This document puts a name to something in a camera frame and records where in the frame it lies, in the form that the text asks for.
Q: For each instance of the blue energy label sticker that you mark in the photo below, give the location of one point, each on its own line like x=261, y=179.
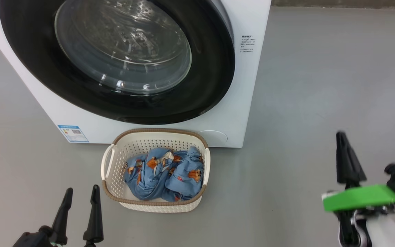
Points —
x=73, y=133

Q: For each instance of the printed warning text label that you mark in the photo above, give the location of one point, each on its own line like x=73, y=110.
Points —
x=247, y=44

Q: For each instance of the black round glass washer door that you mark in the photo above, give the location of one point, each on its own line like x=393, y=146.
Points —
x=211, y=79

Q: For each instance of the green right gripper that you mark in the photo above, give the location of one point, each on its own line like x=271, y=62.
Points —
x=362, y=198

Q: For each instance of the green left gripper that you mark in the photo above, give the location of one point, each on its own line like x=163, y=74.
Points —
x=55, y=245

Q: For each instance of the blue bear-print clothes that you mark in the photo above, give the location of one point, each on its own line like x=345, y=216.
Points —
x=183, y=164

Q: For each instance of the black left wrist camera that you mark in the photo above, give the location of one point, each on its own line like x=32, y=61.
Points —
x=29, y=240

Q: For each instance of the white front-load washing machine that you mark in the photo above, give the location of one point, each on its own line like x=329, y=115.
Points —
x=63, y=113

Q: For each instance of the cream perforated laundry basket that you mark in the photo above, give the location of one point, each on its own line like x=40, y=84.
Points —
x=115, y=171

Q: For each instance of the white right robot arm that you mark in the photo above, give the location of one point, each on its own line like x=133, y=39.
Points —
x=386, y=233

